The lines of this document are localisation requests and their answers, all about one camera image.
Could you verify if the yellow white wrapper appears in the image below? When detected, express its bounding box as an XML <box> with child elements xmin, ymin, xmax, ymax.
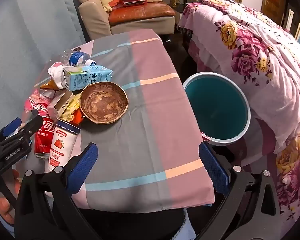
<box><xmin>59</xmin><ymin>94</ymin><xmax>81</xmax><ymax>122</ymax></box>

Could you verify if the light blue bed sheet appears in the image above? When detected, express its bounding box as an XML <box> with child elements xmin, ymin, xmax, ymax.
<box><xmin>0</xmin><ymin>0</ymin><xmax>88</xmax><ymax>230</ymax></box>

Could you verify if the teal trash bin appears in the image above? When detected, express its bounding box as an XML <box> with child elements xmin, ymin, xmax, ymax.
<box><xmin>182</xmin><ymin>72</ymin><xmax>251</xmax><ymax>147</ymax></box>

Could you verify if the pink snack packet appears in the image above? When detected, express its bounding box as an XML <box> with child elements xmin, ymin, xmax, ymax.
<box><xmin>24</xmin><ymin>90</ymin><xmax>53</xmax><ymax>118</ymax></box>

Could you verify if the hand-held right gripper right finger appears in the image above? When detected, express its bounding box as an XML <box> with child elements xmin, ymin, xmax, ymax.
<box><xmin>198</xmin><ymin>141</ymin><xmax>282</xmax><ymax>240</ymax></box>

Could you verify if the pink floral blanket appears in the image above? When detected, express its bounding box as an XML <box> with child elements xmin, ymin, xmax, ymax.
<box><xmin>179</xmin><ymin>0</ymin><xmax>300</xmax><ymax>228</ymax></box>

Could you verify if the white strawberry drink bottle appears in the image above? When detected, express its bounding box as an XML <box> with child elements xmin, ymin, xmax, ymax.
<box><xmin>48</xmin><ymin>120</ymin><xmax>81</xmax><ymax>172</ymax></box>

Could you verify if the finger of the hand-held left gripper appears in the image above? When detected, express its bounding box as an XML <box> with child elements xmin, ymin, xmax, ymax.
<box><xmin>1</xmin><ymin>115</ymin><xmax>48</xmax><ymax>147</ymax></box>
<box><xmin>0</xmin><ymin>117</ymin><xmax>22</xmax><ymax>143</ymax></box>

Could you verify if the beige orange sofa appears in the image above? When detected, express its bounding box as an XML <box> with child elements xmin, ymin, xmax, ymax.
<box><xmin>76</xmin><ymin>0</ymin><xmax>176</xmax><ymax>40</ymax></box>

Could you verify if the pink paper cup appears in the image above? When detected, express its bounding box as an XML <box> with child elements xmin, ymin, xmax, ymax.
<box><xmin>47</xmin><ymin>62</ymin><xmax>68</xmax><ymax>89</ymax></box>

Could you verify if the light blue milk carton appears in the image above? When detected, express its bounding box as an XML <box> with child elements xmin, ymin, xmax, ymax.
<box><xmin>62</xmin><ymin>65</ymin><xmax>113</xmax><ymax>92</ymax></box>

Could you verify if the clear plastic bottle blue label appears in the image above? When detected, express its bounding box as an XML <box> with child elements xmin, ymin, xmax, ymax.
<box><xmin>61</xmin><ymin>50</ymin><xmax>97</xmax><ymax>68</ymax></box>

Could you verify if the brown wooden door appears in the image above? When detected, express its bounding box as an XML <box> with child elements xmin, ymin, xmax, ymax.
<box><xmin>262</xmin><ymin>0</ymin><xmax>288</xmax><ymax>25</ymax></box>

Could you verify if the red soda can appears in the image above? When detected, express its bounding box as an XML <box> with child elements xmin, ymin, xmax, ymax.
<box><xmin>34</xmin><ymin>116</ymin><xmax>57</xmax><ymax>159</ymax></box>

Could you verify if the brown wooden bowl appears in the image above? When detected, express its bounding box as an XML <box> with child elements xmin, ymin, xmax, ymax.
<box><xmin>79</xmin><ymin>81</ymin><xmax>129</xmax><ymax>125</ymax></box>

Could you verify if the red snack packet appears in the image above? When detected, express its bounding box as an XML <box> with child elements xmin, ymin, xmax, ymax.
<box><xmin>71</xmin><ymin>109</ymin><xmax>85</xmax><ymax>126</ymax></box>

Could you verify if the person's left hand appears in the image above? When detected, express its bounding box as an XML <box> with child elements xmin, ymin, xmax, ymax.
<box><xmin>0</xmin><ymin>169</ymin><xmax>22</xmax><ymax>227</ymax></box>

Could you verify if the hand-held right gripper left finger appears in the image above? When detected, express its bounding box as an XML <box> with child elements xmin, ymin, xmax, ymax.
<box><xmin>15</xmin><ymin>142</ymin><xmax>100</xmax><ymax>240</ymax></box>

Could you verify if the white cardboard box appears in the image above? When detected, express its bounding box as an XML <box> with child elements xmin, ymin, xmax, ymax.
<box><xmin>47</xmin><ymin>90</ymin><xmax>77</xmax><ymax>119</ymax></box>

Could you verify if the wooden frame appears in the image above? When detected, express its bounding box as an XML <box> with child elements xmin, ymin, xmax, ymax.
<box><xmin>285</xmin><ymin>7</ymin><xmax>300</xmax><ymax>41</ymax></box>

